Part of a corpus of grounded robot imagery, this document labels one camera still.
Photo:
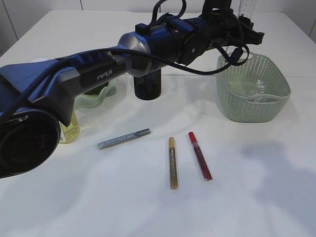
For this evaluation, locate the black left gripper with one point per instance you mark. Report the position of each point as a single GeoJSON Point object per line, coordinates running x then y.
{"type": "Point", "coordinates": [239, 31]}

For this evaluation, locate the clear plastic ruler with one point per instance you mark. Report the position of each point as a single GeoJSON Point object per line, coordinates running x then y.
{"type": "Point", "coordinates": [245, 12]}

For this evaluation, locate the clear plastic sheet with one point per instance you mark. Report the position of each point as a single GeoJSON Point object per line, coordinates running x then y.
{"type": "Point", "coordinates": [256, 91]}

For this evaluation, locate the silver glitter pen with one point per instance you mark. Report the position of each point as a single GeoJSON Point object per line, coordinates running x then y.
{"type": "Point", "coordinates": [122, 139]}

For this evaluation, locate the yellow oil bottle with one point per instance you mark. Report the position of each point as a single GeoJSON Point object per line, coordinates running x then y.
{"type": "Point", "coordinates": [71, 130]}

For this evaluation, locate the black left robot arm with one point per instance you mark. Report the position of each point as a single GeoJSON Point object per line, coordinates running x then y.
{"type": "Point", "coordinates": [29, 134]}

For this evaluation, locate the green plastic woven basket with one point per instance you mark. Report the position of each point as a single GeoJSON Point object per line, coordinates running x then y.
{"type": "Point", "coordinates": [233, 85]}

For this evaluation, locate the black mesh pen holder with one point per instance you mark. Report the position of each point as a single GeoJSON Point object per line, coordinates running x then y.
{"type": "Point", "coordinates": [148, 87]}

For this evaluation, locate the red glitter pen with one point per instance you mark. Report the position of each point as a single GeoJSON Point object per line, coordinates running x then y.
{"type": "Point", "coordinates": [200, 158]}

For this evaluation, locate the gold glitter pen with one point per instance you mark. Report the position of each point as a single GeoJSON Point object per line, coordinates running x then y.
{"type": "Point", "coordinates": [173, 174]}

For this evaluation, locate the green ruffled glass plate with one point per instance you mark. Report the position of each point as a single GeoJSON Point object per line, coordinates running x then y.
{"type": "Point", "coordinates": [94, 100]}

